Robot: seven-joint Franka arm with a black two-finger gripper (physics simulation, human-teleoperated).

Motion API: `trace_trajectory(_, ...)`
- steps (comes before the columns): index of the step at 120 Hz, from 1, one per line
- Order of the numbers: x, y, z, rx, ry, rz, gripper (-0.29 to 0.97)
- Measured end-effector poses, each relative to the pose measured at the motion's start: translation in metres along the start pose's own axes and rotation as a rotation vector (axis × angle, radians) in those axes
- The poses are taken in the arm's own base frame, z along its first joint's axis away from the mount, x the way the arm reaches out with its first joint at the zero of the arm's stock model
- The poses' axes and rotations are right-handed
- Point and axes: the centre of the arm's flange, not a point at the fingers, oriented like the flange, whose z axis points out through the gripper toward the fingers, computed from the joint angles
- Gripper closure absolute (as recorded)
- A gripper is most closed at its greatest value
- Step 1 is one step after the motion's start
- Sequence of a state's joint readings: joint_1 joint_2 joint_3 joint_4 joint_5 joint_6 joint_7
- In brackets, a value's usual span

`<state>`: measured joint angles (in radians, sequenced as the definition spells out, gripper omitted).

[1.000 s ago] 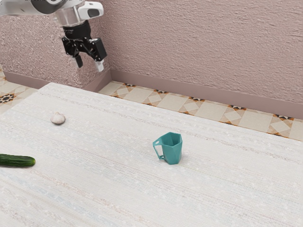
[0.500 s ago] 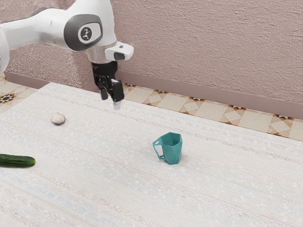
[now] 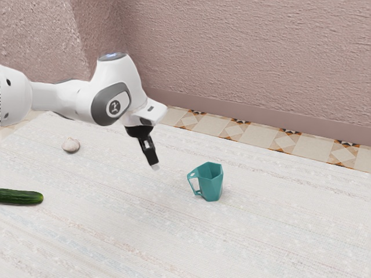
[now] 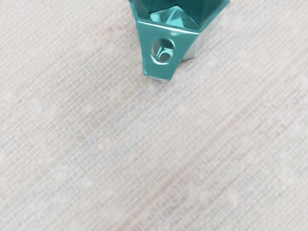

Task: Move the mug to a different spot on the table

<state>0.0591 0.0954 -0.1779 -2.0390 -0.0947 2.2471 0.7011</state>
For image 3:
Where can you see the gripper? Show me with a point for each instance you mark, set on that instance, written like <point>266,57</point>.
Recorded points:
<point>138,131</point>

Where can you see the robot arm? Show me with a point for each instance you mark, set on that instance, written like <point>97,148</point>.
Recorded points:
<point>87,98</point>

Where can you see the teal faceted mug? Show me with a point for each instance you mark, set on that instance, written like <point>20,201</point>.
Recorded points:
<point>210,182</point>

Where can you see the garlic bulb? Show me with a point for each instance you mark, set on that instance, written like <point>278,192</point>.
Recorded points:
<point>70,144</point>

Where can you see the green cucumber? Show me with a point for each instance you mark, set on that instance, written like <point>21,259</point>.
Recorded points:
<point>18,197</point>

